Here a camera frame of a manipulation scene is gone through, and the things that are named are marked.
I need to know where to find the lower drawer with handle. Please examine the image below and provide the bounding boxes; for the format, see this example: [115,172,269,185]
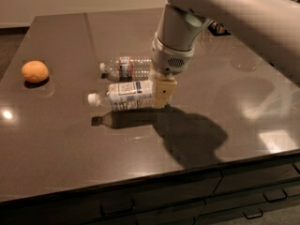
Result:
[193,186,300,225]

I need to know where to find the orange fruit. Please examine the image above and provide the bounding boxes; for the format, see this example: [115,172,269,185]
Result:
[22,61,49,83]

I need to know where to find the drawer with handle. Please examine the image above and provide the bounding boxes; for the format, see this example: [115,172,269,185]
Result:
[193,186,300,225]
[0,172,222,225]
[212,164,299,203]

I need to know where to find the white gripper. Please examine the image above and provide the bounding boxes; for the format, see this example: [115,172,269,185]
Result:
[148,36,194,108]

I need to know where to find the blue label plastic bottle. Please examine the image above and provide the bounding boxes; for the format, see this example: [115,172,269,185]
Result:
[87,80,153,112]

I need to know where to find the right drawer with handle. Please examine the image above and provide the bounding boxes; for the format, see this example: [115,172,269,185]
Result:
[212,164,299,203]

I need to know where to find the clear water bottle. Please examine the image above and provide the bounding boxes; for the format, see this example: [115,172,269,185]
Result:
[99,55,152,83]

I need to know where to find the black wire napkin basket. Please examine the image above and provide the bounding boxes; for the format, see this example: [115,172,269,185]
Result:
[208,22,231,37]

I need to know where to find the left drawer with handle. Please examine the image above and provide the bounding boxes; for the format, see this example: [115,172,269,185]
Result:
[0,172,222,225]

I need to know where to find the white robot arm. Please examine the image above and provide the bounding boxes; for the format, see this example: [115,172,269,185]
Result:
[151,0,300,108]

